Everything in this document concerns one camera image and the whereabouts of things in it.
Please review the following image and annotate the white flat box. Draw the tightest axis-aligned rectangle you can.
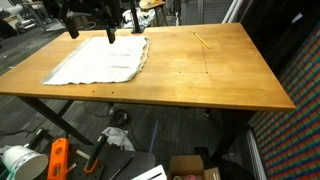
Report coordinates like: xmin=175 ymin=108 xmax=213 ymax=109
xmin=130 ymin=164 xmax=168 ymax=180

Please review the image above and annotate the orange black bar clamp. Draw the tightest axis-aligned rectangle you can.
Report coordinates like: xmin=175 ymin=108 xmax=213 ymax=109
xmin=82 ymin=133 xmax=110 ymax=175

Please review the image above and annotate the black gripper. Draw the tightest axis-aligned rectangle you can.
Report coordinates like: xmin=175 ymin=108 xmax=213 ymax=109
xmin=61 ymin=0 xmax=123 ymax=45

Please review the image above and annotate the white ribbed panel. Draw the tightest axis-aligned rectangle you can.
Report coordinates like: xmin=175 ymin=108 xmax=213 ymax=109
xmin=245 ymin=127 xmax=268 ymax=180

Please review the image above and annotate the white paper bucket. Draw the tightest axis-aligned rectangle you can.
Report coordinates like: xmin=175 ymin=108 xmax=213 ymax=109
xmin=1 ymin=144 xmax=50 ymax=180

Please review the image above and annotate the white frayed cotton towel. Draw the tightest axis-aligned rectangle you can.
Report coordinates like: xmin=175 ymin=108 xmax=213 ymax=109
xmin=41 ymin=34 xmax=151 ymax=86

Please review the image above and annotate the yellow pencil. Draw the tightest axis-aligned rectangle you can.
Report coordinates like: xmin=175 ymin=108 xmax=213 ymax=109
xmin=193 ymin=31 xmax=212 ymax=50

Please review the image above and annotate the black coiled cable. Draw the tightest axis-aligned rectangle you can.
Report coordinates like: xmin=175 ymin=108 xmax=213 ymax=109
xmin=110 ymin=108 xmax=130 ymax=128

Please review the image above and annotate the white paper note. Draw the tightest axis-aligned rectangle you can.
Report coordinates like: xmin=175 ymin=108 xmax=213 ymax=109
xmin=291 ymin=12 xmax=305 ymax=24

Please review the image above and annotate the black camera stand pole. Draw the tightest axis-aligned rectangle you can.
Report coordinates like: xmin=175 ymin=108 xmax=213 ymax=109
xmin=129 ymin=0 xmax=146 ymax=35

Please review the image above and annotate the orange spirit level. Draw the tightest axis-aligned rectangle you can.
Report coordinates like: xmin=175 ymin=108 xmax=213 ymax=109
xmin=46 ymin=137 xmax=70 ymax=180

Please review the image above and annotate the black clamp handle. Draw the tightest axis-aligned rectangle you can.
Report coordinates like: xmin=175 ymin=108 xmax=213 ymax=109
xmin=27 ymin=127 xmax=52 ymax=152

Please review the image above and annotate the pink round object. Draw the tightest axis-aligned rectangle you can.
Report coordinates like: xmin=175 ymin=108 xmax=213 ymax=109
xmin=181 ymin=173 xmax=203 ymax=180

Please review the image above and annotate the white leaning pole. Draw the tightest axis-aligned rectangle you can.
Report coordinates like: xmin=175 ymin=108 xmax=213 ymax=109
xmin=229 ymin=0 xmax=247 ymax=24
xmin=221 ymin=0 xmax=240 ymax=24

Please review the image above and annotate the black pen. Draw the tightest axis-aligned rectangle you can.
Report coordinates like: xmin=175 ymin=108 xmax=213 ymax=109
xmin=108 ymin=153 xmax=136 ymax=180

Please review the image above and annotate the white crumpled cloth pile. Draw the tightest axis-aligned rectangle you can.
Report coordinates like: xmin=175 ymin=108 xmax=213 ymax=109
xmin=120 ymin=8 xmax=156 ymax=30

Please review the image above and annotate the grey perforated panel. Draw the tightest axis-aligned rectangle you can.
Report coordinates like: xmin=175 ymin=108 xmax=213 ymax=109
xmin=179 ymin=0 xmax=234 ymax=25

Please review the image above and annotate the round wooden side table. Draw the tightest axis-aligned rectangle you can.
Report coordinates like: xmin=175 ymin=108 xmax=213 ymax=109
xmin=138 ymin=0 xmax=168 ymax=27

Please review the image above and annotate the black perforated base board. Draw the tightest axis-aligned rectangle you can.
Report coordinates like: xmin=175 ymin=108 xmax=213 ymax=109
xmin=42 ymin=142 xmax=156 ymax=180

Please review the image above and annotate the black curtain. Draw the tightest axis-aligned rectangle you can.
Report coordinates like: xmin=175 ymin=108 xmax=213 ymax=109
xmin=239 ymin=0 xmax=320 ymax=79

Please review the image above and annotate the open cardboard box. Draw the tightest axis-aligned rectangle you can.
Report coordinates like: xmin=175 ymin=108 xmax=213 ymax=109
xmin=166 ymin=154 xmax=222 ymax=180

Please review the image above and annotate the white plastic bag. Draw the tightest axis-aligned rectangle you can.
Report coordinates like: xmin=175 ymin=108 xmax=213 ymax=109
xmin=101 ymin=126 xmax=136 ymax=152

